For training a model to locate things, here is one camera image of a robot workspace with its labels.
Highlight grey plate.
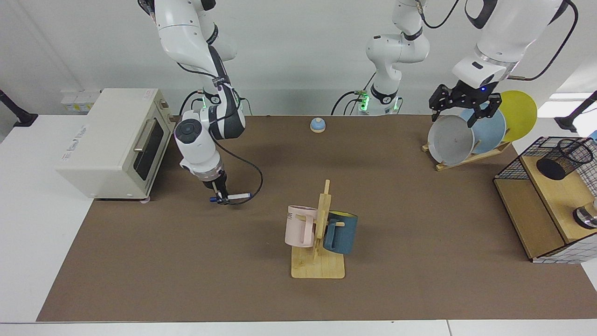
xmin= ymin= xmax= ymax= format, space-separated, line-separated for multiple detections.
xmin=427 ymin=115 xmax=475 ymax=167

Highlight black base cables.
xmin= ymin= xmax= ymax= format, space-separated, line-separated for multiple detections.
xmin=331 ymin=72 xmax=376 ymax=116

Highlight white wall sockets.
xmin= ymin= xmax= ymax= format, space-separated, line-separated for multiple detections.
xmin=61 ymin=90 xmax=102 ymax=113

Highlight white and blue marker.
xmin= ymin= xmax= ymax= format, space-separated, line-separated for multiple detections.
xmin=209 ymin=192 xmax=253 ymax=203

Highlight white grid cloth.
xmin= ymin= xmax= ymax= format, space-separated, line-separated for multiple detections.
xmin=532 ymin=232 xmax=597 ymax=265

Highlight black clamp stand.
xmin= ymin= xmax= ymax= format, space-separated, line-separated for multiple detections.
xmin=0 ymin=89 xmax=39 ymax=127
xmin=554 ymin=91 xmax=597 ymax=133

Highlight pink cup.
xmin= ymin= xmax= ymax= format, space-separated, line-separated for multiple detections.
xmin=285 ymin=205 xmax=319 ymax=248

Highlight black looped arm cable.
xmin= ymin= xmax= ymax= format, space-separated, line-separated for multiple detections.
xmin=417 ymin=0 xmax=461 ymax=29

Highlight brown table cloth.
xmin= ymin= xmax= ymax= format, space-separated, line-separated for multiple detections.
xmin=36 ymin=115 xmax=597 ymax=322

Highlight pale toaster oven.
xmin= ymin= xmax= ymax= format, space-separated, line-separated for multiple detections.
xmin=55 ymin=88 xmax=177 ymax=202

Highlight light blue plate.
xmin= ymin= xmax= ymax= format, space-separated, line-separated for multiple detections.
xmin=459 ymin=104 xmax=507 ymax=155

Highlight black mesh pen holder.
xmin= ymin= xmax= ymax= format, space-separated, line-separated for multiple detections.
xmin=536 ymin=139 xmax=595 ymax=181

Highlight wire basket with wooden floor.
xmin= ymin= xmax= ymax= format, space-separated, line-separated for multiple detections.
xmin=493 ymin=136 xmax=597 ymax=260

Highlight wooden cup stand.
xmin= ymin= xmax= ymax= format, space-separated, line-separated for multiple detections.
xmin=291 ymin=180 xmax=346 ymax=280

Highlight yellow plate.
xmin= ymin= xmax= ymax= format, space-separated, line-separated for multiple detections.
xmin=497 ymin=90 xmax=538 ymax=143

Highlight dark blue cup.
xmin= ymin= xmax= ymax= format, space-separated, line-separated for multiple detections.
xmin=323 ymin=211 xmax=359 ymax=255

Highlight wooden plate rack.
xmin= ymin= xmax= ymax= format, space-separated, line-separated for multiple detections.
xmin=422 ymin=141 xmax=513 ymax=172

